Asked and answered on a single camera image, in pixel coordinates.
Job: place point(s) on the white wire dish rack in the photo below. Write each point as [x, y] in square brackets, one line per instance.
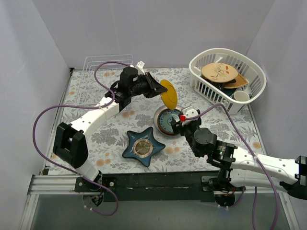
[100, 69]

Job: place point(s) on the blue star-shaped plate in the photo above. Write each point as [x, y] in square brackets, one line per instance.
[142, 146]

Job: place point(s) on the aluminium frame rail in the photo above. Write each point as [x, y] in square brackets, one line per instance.
[65, 185]

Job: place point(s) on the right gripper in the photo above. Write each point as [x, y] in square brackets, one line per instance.
[180, 127]

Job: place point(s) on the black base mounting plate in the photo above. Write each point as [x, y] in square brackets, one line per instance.
[161, 186]

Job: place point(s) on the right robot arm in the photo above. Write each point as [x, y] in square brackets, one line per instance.
[239, 167]

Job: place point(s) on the dark brown plate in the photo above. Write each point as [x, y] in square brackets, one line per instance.
[163, 130]

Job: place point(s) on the yellow patterned round plate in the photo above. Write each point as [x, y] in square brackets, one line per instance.
[169, 97]

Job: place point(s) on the white plastic slatted basket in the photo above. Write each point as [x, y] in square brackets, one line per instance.
[246, 67]

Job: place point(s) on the beige floral round plate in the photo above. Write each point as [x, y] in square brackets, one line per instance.
[219, 72]

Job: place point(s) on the blue floral green plate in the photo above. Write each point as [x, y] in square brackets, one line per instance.
[164, 120]

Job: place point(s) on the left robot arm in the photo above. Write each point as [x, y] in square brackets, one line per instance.
[70, 143]

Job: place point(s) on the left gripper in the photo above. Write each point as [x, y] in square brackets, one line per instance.
[148, 84]

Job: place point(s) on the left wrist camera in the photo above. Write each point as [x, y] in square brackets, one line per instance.
[139, 66]

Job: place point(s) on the tan fan-shaped plate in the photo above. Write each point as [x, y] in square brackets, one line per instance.
[238, 82]

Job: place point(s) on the dark teal dish in basket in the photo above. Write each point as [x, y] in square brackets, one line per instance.
[228, 92]

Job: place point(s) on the white cup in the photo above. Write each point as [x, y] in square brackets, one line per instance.
[241, 96]

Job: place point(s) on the floral table mat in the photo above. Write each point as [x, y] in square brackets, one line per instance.
[120, 137]

